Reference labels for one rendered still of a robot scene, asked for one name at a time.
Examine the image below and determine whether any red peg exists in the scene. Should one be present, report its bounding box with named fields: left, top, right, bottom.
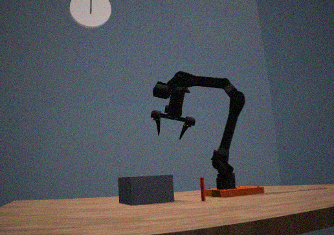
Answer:
left=200, top=177, right=206, bottom=201

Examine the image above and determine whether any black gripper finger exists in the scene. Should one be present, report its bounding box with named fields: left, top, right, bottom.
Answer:
left=179, top=123, right=191, bottom=140
left=153, top=118, right=161, bottom=136

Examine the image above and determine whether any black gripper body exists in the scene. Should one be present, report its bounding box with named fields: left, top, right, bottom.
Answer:
left=151, top=100, right=195, bottom=126

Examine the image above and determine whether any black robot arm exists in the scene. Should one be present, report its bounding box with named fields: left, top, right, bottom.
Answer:
left=153, top=71, right=245, bottom=190

